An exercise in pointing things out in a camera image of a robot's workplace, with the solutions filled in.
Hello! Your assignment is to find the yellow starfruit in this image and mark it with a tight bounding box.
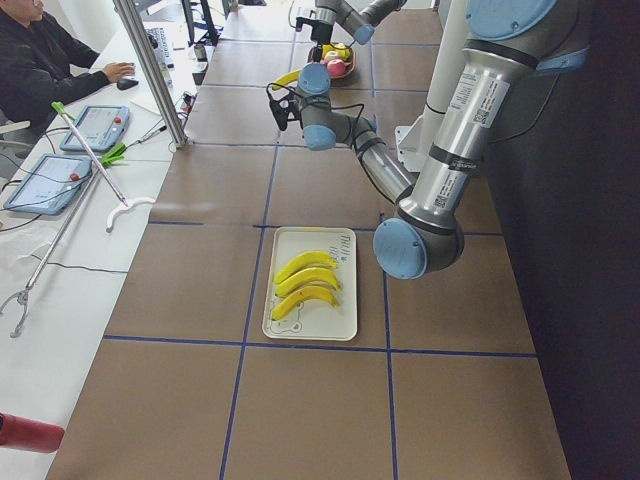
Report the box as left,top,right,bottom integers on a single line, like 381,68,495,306
332,43,352,61

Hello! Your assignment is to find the brown wicker basket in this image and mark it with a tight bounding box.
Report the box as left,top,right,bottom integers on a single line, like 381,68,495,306
300,43,356,89

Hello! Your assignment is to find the black computer mouse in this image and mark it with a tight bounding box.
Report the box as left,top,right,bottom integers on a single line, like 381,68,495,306
116,78,138,91

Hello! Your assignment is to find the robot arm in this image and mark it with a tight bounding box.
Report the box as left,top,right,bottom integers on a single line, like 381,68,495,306
295,1,592,279
310,0,406,63

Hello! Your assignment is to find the white bear tray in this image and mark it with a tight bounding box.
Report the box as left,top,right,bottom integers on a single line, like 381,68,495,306
262,226,357,341

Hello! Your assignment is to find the teach pendant far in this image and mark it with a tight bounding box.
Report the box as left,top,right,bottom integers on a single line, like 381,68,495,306
68,105,130,153

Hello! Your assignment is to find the red pink apple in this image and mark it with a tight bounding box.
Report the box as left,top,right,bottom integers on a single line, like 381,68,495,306
325,58,347,79

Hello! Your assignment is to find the metal reacher grabber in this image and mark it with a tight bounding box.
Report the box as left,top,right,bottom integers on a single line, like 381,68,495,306
0,101,157,339

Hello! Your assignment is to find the teach pendant near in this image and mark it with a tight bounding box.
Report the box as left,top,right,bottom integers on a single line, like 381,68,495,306
3,153,92,215

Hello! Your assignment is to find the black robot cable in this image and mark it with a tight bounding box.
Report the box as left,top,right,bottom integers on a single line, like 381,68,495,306
265,82,381,151

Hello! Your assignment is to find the teach pendant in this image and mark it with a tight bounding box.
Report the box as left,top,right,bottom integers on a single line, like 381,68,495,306
3,153,92,215
68,105,130,153

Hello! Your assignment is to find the seated person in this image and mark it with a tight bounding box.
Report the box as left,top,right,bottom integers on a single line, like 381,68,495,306
1,1,135,138

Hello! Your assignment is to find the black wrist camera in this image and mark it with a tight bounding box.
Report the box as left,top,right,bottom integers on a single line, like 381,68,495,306
266,83,298,132

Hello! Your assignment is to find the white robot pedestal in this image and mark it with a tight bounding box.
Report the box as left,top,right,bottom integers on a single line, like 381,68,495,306
395,0,469,174

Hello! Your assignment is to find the yellow banana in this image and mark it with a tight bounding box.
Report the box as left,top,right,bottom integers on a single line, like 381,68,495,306
270,69,301,91
274,250,338,284
275,267,342,297
271,285,340,321

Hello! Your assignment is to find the aluminium frame post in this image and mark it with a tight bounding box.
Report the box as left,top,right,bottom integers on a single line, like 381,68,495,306
113,0,187,149

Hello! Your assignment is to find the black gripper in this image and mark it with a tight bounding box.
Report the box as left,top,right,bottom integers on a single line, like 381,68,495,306
310,20,333,63

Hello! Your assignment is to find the red fire extinguisher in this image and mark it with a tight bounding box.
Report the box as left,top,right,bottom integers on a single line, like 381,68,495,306
1,413,65,453

